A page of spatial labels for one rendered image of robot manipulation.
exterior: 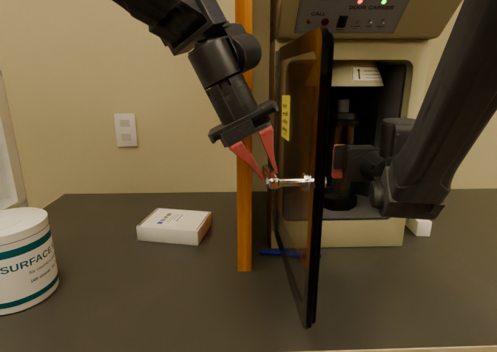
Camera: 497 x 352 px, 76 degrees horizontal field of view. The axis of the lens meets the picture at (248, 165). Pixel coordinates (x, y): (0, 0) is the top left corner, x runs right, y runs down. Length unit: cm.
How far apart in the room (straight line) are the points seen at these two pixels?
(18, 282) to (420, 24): 85
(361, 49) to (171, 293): 61
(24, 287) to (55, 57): 78
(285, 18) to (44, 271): 63
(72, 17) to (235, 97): 88
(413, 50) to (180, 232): 65
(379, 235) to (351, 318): 28
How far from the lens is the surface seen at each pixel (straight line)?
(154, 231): 83
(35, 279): 71
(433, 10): 72
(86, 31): 122
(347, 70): 75
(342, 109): 80
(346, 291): 68
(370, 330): 61
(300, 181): 43
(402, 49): 76
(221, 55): 44
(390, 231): 85
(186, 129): 114
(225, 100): 43
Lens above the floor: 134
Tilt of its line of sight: 15 degrees down
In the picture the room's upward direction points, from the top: straight up
